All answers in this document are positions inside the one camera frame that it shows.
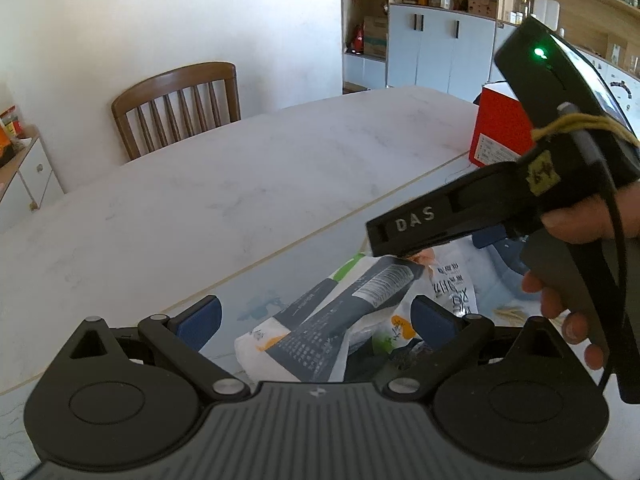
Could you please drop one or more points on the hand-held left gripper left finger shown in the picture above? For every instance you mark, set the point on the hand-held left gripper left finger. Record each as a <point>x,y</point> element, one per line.
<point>200,319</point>

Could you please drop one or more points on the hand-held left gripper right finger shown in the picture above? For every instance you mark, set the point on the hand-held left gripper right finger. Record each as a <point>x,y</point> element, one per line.
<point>435,321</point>

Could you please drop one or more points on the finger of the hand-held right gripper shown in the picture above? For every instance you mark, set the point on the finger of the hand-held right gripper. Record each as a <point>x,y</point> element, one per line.
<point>495,238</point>

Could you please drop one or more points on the white orange sachet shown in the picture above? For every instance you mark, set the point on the white orange sachet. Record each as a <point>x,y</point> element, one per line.
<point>450,280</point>

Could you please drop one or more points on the red cardboard box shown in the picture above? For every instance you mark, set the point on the red cardboard box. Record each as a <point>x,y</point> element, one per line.
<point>492,125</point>

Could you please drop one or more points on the white grey tissue pack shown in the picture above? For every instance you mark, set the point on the white grey tissue pack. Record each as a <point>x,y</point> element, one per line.
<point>320,330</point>

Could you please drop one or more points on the white marble desktop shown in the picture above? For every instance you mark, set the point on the white marble desktop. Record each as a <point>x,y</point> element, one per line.
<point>200,185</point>

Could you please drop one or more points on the person's right hand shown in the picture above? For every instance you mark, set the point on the person's right hand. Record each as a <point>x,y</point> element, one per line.
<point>575,225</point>

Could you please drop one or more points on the blue printed clear table mat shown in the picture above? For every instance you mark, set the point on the blue printed clear table mat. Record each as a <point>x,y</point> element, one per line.
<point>310,260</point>

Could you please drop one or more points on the white wooden sideboard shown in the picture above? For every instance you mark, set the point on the white wooden sideboard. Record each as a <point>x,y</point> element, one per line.
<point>30,175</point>

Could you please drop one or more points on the brown wooden chair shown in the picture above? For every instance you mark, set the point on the brown wooden chair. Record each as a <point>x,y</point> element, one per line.
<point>170,77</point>

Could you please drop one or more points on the white wooden wall cabinet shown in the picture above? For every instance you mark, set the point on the white wooden wall cabinet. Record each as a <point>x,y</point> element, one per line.
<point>435,50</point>

